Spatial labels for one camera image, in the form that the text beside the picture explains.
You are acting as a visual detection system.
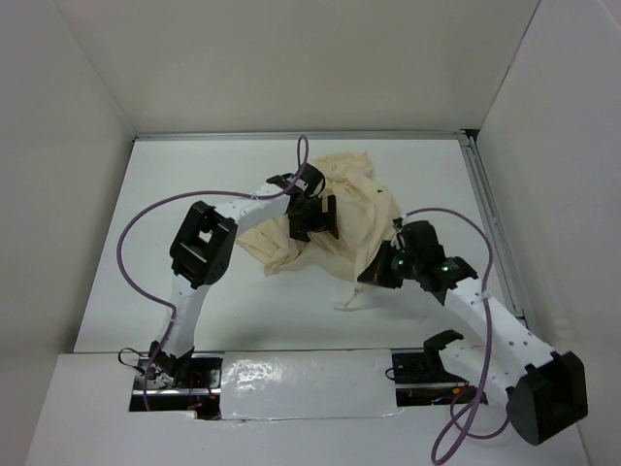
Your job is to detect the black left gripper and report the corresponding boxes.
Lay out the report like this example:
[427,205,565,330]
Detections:
[288,194,338,244]

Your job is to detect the white front cardboard panel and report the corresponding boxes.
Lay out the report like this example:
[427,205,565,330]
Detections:
[28,344,593,466]

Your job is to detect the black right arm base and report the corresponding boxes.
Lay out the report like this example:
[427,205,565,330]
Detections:
[384,349,469,387]

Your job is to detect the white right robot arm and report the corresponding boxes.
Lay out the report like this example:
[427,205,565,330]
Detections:
[358,217,588,446]

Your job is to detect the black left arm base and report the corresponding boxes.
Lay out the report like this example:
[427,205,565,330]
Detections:
[117,348,223,396]

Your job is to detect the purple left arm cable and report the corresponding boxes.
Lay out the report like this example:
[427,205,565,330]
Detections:
[117,134,311,412]

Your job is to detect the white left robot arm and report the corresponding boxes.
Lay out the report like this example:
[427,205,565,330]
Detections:
[149,164,339,387]

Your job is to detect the cream fabric jacket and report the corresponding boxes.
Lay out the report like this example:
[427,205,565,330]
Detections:
[237,151,401,311]

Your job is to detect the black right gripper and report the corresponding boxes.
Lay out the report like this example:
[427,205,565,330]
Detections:
[357,239,422,288]

